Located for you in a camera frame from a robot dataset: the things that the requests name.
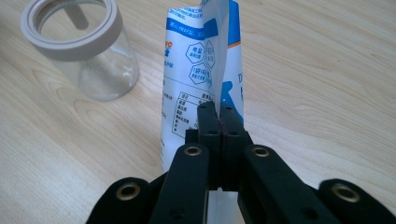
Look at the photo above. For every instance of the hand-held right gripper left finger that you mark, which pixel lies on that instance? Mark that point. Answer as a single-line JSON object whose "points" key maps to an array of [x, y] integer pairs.
{"points": [[210, 137]]}

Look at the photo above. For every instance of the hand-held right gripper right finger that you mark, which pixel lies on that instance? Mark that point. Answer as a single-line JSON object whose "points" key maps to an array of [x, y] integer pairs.
{"points": [[232, 140]]}

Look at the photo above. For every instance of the blue and white carton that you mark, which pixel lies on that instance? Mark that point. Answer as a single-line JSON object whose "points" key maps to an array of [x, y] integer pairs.
{"points": [[183, 77]]}

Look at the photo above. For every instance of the clear glass jar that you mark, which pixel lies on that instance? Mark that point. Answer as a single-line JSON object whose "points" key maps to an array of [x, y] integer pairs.
{"points": [[93, 46]]}

